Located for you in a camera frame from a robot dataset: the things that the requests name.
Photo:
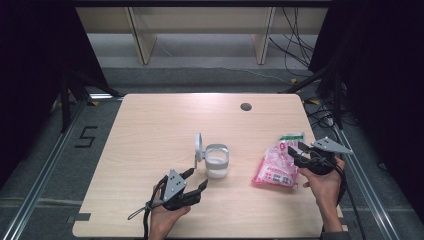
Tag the person's right hand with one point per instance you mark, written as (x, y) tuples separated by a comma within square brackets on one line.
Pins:
[(328, 188)]

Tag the person's left hand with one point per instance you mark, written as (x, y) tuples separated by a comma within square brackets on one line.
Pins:
[(163, 220)]

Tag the black curtain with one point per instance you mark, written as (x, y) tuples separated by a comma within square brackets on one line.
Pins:
[(30, 83), (383, 83)]

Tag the white powder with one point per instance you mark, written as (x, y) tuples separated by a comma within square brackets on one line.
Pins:
[(216, 167)]

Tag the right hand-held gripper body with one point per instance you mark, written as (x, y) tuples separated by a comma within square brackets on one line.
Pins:
[(321, 160)]

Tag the yellow tape piece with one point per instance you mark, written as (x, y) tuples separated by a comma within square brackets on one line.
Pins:
[(95, 103), (315, 101), (293, 81)]

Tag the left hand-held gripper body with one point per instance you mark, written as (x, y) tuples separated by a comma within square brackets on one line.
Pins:
[(175, 186)]

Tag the pink and white plastic bag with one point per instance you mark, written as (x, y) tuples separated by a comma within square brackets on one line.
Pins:
[(275, 166)]

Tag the black metal stand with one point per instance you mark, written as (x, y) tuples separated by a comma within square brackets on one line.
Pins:
[(65, 106), (337, 100)]

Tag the aluminium floor rail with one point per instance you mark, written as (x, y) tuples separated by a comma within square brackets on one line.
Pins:
[(43, 176), (363, 180)]

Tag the clear jar with white lid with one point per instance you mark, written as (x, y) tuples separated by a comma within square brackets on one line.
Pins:
[(216, 153)]

